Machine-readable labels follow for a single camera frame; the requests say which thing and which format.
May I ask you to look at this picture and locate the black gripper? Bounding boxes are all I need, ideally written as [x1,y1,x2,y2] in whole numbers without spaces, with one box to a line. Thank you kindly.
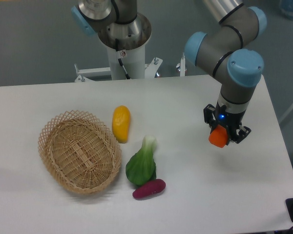
[203,100,251,145]

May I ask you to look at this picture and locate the orange toy fruit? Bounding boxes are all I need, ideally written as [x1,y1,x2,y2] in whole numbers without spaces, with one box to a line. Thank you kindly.
[209,125,229,148]

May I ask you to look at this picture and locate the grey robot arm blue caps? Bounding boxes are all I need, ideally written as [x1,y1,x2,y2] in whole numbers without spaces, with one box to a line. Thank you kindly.
[71,0,267,148]

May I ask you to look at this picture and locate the purple toy sweet potato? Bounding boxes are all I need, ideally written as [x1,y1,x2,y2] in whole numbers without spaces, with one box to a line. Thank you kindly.
[132,179,166,200]

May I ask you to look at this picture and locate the green toy bok choy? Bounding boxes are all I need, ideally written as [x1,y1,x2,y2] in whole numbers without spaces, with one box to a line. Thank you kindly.
[126,135,157,186]

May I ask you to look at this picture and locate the yellow toy mango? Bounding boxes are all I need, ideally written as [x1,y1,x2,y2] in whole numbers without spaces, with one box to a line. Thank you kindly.
[112,105,131,143]

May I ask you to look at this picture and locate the woven wicker basket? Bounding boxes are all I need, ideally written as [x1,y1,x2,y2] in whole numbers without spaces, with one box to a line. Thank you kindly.
[38,110,122,195]

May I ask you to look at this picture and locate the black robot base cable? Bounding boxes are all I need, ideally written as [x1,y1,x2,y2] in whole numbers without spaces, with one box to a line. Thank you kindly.
[115,38,131,80]

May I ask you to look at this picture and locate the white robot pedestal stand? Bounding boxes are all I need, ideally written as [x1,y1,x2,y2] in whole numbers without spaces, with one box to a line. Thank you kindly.
[74,13,188,83]

